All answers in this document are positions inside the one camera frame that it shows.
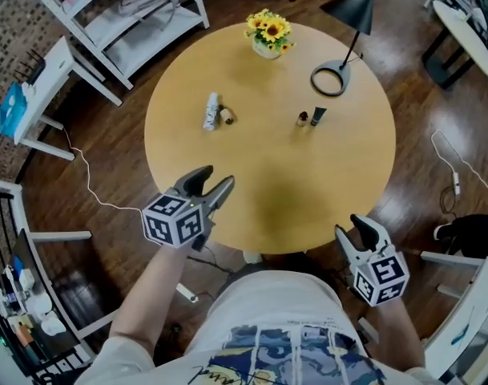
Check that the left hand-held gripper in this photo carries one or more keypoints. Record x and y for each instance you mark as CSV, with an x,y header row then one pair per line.
x,y
167,223

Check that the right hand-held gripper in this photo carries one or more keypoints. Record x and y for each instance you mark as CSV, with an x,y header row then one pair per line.
x,y
381,277

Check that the brown dropper bottle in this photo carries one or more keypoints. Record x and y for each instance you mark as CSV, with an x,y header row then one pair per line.
x,y
303,119
227,116

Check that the white tube bottle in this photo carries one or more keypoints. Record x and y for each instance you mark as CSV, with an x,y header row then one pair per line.
x,y
211,111

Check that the dark teal tube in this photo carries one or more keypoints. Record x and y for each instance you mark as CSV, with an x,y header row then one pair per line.
x,y
318,116

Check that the person's left forearm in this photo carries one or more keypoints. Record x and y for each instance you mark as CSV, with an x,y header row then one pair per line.
x,y
151,295

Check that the person's right forearm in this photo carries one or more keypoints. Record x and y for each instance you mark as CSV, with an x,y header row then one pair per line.
x,y
396,335

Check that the person's dark trousers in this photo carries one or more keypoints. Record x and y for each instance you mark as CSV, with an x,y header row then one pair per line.
x,y
287,261

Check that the person's white printed T-shirt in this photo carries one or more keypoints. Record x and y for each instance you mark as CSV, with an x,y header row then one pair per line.
x,y
275,303

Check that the blue plastic tool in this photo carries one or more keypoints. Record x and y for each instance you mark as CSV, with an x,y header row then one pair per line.
x,y
462,334

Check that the white metal shelf rack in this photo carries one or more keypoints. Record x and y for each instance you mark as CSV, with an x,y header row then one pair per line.
x,y
147,34

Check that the sunflowers in white pot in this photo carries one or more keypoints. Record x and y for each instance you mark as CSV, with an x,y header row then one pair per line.
x,y
269,30

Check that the white side table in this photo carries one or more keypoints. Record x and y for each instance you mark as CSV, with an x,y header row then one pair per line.
x,y
55,78

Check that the white power adapter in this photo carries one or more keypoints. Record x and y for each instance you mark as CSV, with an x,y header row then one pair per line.
x,y
26,278

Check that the black router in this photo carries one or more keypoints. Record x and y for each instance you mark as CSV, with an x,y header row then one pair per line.
x,y
35,70

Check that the blue tissue box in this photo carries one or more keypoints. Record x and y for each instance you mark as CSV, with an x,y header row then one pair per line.
x,y
13,108

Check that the round white table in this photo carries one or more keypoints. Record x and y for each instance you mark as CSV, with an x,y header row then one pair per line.
x,y
464,34

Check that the orange box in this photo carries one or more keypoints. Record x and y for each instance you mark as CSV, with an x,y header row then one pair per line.
x,y
24,334

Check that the black desk lamp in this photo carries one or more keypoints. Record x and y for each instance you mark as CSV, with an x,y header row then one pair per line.
x,y
360,2

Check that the white metal frame desk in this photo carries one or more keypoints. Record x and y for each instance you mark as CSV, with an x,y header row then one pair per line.
x,y
59,235

